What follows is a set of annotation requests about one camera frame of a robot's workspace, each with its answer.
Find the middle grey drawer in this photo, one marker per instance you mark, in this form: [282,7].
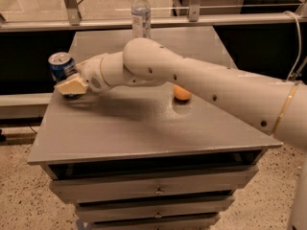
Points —
[155,209]

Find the aluminium frame rail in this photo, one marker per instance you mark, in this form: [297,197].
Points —
[55,15]

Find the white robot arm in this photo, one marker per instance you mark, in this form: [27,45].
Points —
[273,106]

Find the orange fruit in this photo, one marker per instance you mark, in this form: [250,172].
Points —
[181,93]

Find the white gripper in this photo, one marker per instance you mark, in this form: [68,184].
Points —
[90,71]

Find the grey drawer cabinet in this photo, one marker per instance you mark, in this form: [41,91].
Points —
[136,130]

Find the bottom grey drawer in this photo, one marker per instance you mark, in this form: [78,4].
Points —
[167,223]

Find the blue pepsi can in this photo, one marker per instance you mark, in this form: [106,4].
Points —
[62,66]

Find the clear plastic water bottle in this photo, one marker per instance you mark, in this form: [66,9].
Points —
[141,18]

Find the grey drawer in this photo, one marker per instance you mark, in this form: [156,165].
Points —
[167,223]
[153,184]
[155,209]

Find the top grey drawer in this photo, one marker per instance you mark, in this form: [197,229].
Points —
[153,184]

